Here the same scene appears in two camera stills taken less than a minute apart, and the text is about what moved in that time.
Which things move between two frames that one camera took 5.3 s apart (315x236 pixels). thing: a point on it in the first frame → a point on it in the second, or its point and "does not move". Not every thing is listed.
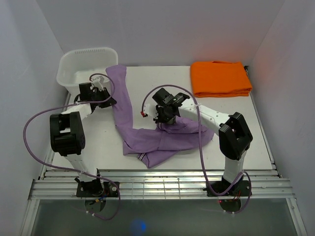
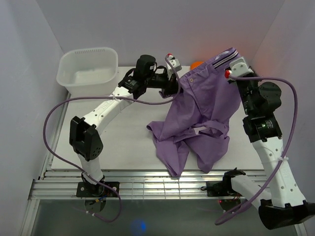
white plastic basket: [81, 65] does not move
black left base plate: [94, 189] does not move
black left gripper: [110, 102] → [171, 87]
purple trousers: [153, 147] → [199, 116]
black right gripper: [159, 119] → [254, 74]
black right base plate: [240, 189] does not move
